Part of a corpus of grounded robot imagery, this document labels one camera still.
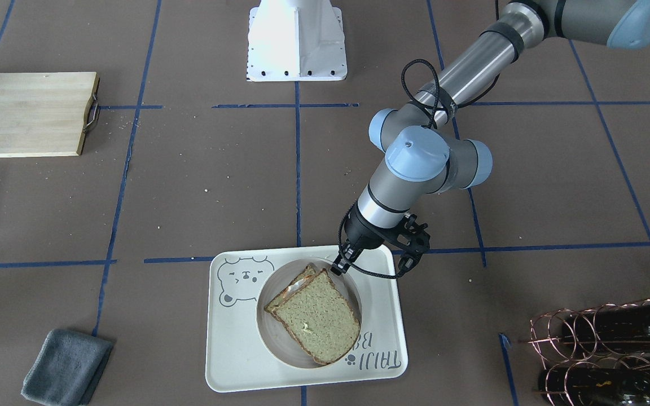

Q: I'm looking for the dark green wine bottle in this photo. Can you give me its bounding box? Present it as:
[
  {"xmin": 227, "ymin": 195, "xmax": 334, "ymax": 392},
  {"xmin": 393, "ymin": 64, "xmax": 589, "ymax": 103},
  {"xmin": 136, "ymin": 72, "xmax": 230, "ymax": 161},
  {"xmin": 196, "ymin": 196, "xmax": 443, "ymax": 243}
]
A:
[{"xmin": 561, "ymin": 303, "xmax": 650, "ymax": 355}]

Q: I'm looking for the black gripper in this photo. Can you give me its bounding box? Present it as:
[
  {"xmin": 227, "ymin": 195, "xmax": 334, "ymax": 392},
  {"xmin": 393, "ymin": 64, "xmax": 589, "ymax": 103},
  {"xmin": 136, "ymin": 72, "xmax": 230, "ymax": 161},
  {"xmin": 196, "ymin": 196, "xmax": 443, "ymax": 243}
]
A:
[{"xmin": 331, "ymin": 209, "xmax": 396, "ymax": 275}]

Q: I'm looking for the grey folded cloth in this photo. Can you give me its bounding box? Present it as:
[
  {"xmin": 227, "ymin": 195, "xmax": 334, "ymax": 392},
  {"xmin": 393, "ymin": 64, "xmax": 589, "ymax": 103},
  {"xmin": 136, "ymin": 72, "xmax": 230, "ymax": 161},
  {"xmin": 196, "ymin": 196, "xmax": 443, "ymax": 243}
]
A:
[{"xmin": 21, "ymin": 329, "xmax": 114, "ymax": 405}]

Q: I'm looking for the white round plate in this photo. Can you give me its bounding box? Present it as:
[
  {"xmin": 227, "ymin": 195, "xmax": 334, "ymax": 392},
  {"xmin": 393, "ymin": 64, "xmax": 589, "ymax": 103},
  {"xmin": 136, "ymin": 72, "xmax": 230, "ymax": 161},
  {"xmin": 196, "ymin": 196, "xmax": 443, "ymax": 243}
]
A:
[{"xmin": 256, "ymin": 259, "xmax": 363, "ymax": 368}]

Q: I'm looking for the cream bear serving tray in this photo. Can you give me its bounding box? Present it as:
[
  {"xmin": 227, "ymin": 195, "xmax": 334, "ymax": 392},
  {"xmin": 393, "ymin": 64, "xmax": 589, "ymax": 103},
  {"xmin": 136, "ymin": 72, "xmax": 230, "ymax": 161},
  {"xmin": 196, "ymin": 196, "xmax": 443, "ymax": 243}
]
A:
[{"xmin": 204, "ymin": 246, "xmax": 409, "ymax": 392}]

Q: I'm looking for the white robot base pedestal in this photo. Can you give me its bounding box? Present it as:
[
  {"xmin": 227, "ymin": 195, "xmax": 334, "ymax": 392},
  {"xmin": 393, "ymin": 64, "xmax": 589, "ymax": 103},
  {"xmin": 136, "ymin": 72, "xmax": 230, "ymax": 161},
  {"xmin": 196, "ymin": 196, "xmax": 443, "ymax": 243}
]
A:
[{"xmin": 246, "ymin": 1, "xmax": 348, "ymax": 82}]

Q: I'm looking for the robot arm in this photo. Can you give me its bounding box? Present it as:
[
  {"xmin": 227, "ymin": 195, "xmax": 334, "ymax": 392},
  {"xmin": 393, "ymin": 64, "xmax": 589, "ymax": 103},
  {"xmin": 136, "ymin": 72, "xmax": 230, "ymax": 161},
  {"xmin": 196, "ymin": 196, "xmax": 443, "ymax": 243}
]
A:
[{"xmin": 331, "ymin": 1, "xmax": 650, "ymax": 279}]

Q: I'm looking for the wooden cutting board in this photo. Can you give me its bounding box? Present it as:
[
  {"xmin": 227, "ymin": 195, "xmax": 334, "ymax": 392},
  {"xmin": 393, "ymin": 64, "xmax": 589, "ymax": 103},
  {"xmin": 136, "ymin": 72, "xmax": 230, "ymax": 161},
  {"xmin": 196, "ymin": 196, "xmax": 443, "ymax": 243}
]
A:
[{"xmin": 0, "ymin": 72, "xmax": 100, "ymax": 158}]

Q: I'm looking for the copper wire bottle rack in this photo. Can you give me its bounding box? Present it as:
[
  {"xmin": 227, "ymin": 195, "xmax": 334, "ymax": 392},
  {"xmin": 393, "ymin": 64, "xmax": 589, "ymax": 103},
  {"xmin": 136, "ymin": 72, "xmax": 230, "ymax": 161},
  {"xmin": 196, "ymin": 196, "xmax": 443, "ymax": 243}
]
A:
[{"xmin": 527, "ymin": 298, "xmax": 650, "ymax": 406}]

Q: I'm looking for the bread slice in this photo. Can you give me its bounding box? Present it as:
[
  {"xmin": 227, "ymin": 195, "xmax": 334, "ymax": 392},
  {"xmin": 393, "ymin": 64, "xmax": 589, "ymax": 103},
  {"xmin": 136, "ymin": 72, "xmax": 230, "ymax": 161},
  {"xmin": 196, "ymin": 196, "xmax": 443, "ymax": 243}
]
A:
[
  {"xmin": 271, "ymin": 269, "xmax": 361, "ymax": 365},
  {"xmin": 264, "ymin": 264, "xmax": 320, "ymax": 314}
]

